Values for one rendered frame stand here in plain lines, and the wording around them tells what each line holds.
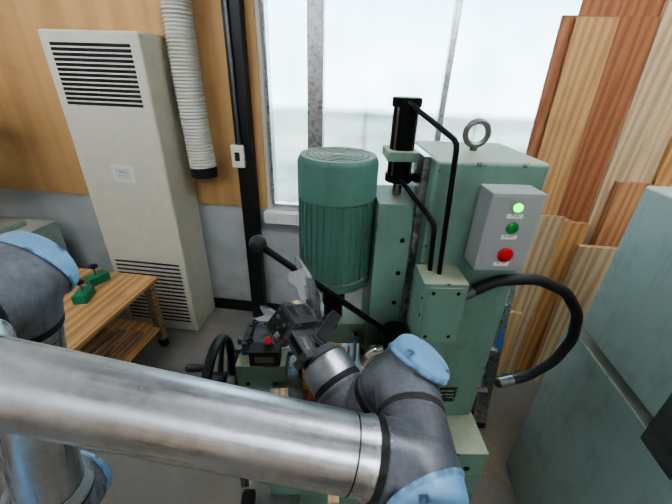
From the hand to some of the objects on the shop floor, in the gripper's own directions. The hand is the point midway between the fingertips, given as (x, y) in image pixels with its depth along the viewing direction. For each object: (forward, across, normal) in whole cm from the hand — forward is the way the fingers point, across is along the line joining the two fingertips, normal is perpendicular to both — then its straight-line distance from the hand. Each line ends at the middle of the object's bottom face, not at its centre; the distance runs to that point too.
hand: (280, 281), depth 74 cm
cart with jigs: (+92, +174, +28) cm, 198 cm away
